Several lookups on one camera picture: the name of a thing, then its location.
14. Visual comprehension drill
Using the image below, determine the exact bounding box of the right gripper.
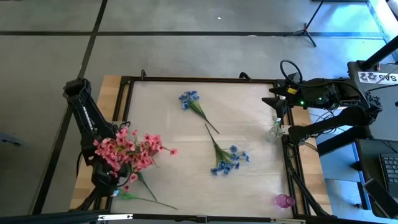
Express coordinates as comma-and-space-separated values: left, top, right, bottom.
261, 73, 309, 119

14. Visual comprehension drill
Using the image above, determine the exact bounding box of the pink artificial flower bunch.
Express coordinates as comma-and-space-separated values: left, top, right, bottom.
130, 129, 164, 170
123, 146, 180, 192
92, 126, 139, 175

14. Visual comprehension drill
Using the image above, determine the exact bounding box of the clear cut-glass vase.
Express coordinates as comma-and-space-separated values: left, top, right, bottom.
267, 117, 285, 143

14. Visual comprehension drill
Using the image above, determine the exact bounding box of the purple glass vase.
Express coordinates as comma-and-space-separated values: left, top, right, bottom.
275, 192, 296, 207

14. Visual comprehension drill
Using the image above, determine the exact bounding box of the silver aluminium extrusion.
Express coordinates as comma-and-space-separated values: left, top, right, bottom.
97, 213, 134, 222
269, 217, 307, 224

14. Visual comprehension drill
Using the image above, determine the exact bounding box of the black overhead beam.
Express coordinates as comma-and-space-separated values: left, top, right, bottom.
0, 211, 398, 224

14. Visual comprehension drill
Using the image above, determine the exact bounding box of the black tripod stand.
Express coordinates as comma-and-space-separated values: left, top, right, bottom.
284, 0, 325, 48

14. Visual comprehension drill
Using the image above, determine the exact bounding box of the grey floor object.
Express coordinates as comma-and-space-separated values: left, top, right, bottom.
0, 133, 25, 147

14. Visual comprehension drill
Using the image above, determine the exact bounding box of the black side desk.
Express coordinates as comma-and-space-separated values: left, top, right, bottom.
315, 123, 398, 218

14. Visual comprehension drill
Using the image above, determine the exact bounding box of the black diagonal pole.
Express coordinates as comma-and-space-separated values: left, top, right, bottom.
360, 35, 398, 71

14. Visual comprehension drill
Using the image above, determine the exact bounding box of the grey laptop with sticker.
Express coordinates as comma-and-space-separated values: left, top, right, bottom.
347, 60, 398, 142

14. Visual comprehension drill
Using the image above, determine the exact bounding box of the black keyboard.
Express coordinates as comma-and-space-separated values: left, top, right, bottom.
378, 152, 398, 200

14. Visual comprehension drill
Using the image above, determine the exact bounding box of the black smartphone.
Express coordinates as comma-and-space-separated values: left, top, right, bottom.
363, 178, 398, 218

